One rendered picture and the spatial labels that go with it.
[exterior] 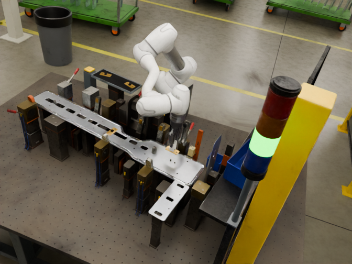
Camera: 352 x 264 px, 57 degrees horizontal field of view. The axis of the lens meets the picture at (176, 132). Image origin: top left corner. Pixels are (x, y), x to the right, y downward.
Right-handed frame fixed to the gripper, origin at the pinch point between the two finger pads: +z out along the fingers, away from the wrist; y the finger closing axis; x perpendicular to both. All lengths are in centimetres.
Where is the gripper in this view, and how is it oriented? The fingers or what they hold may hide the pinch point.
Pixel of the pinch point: (173, 145)
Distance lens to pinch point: 197.5
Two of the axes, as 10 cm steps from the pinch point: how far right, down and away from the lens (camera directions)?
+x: 8.6, 4.0, -3.3
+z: -1.2, 7.7, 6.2
